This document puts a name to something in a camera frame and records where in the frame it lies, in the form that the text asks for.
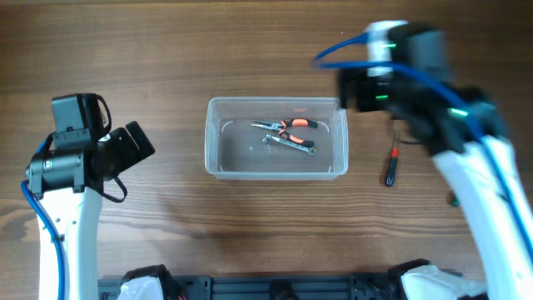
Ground orange black needle-nose pliers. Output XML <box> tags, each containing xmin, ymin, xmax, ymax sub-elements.
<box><xmin>252</xmin><ymin>118</ymin><xmax>318</xmax><ymax>148</ymax></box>

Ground silver wrench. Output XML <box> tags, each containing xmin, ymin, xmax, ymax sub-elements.
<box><xmin>262</xmin><ymin>134</ymin><xmax>316</xmax><ymax>156</ymax></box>

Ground black red screwdriver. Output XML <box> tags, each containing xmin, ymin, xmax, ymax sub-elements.
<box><xmin>384</xmin><ymin>132</ymin><xmax>399</xmax><ymax>188</ymax></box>

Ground clear plastic container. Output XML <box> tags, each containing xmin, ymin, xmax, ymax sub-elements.
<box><xmin>205</xmin><ymin>97</ymin><xmax>349</xmax><ymax>181</ymax></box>

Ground green screwdriver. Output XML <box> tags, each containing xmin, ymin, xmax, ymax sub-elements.
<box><xmin>451</xmin><ymin>194</ymin><xmax>460</xmax><ymax>207</ymax></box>

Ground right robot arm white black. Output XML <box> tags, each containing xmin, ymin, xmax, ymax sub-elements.
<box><xmin>338</xmin><ymin>62</ymin><xmax>532</xmax><ymax>299</ymax></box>

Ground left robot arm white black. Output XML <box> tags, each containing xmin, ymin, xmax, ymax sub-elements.
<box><xmin>21</xmin><ymin>121</ymin><xmax>155</xmax><ymax>299</ymax></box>

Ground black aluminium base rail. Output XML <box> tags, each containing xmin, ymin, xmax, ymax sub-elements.
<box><xmin>97</xmin><ymin>272</ymin><xmax>466</xmax><ymax>300</ymax></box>

